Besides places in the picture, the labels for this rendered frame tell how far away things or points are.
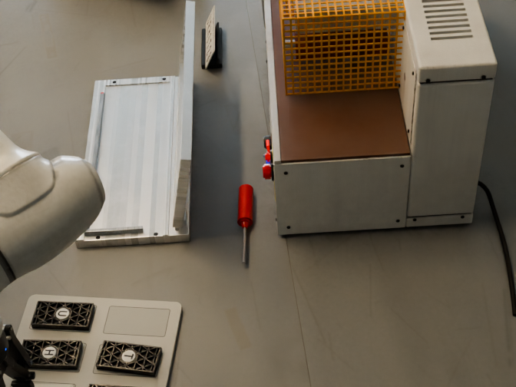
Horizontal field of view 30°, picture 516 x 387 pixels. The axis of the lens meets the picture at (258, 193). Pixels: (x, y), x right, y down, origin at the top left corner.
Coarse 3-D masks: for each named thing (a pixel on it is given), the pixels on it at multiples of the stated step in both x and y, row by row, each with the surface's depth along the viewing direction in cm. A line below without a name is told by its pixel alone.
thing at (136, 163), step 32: (96, 96) 200; (128, 96) 200; (160, 96) 200; (128, 128) 193; (160, 128) 193; (192, 128) 195; (128, 160) 187; (160, 160) 187; (128, 192) 181; (160, 192) 181; (96, 224) 176; (128, 224) 176; (160, 224) 176
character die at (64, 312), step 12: (36, 312) 164; (48, 312) 163; (60, 312) 163; (72, 312) 164; (84, 312) 163; (36, 324) 162; (48, 324) 162; (60, 324) 162; (72, 324) 161; (84, 324) 161
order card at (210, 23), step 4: (212, 8) 214; (212, 12) 213; (212, 16) 212; (208, 20) 214; (212, 20) 211; (208, 24) 214; (212, 24) 210; (208, 28) 212; (212, 28) 209; (208, 32) 211; (212, 32) 208; (208, 36) 210; (212, 36) 207; (208, 40) 210; (212, 40) 206; (208, 44) 209; (212, 44) 205; (208, 48) 208; (212, 48) 204; (208, 52) 207; (212, 52) 203; (208, 56) 206; (208, 60) 205
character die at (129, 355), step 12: (108, 348) 158; (120, 348) 158; (132, 348) 157; (144, 348) 157; (156, 348) 157; (108, 360) 157; (120, 360) 156; (132, 360) 156; (144, 360) 156; (156, 360) 156; (132, 372) 155; (144, 372) 154
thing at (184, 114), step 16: (192, 16) 186; (192, 32) 183; (192, 48) 179; (192, 64) 176; (192, 80) 173; (192, 96) 170; (192, 112) 168; (176, 144) 183; (176, 160) 178; (176, 176) 173; (176, 192) 171; (176, 208) 168; (176, 224) 171
